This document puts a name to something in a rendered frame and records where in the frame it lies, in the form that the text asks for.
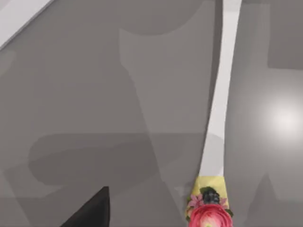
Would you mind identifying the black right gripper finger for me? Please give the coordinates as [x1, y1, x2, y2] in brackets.
[60, 186, 112, 227]

